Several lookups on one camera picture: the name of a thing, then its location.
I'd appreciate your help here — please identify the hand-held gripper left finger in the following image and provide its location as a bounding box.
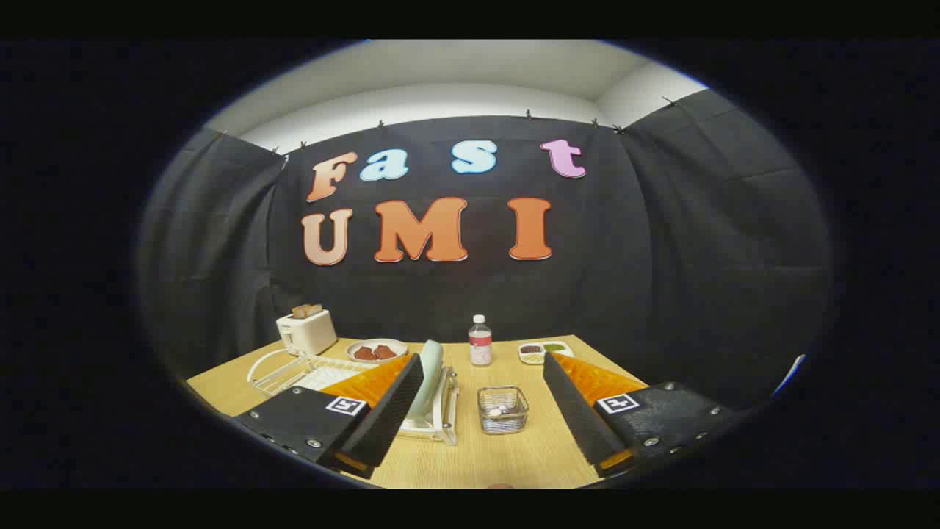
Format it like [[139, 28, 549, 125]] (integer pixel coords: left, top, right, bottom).
[[234, 353, 425, 480]]

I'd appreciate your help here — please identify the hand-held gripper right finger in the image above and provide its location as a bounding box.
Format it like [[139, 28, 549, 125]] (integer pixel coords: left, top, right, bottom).
[[543, 351, 739, 478]]

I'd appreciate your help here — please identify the pale green plate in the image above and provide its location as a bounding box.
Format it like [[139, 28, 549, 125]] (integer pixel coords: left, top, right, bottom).
[[406, 339, 444, 427]]

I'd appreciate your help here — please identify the metal wire basket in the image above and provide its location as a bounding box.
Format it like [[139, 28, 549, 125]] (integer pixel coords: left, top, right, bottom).
[[477, 386, 529, 435]]

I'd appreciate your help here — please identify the white wire dish rack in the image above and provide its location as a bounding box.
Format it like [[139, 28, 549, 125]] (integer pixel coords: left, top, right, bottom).
[[247, 348, 460, 445]]

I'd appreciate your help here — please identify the white plate with meat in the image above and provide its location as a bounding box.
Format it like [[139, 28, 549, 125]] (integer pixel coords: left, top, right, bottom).
[[346, 338, 408, 364]]

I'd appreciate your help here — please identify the white toaster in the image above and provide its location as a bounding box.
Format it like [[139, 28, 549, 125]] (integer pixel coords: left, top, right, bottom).
[[276, 309, 339, 357]]

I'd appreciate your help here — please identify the clear plastic water bottle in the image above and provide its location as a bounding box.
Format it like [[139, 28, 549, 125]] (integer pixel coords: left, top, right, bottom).
[[469, 314, 493, 367]]

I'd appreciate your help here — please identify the black backdrop cloth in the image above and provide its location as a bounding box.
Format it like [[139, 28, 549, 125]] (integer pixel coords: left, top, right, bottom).
[[140, 90, 834, 412]]

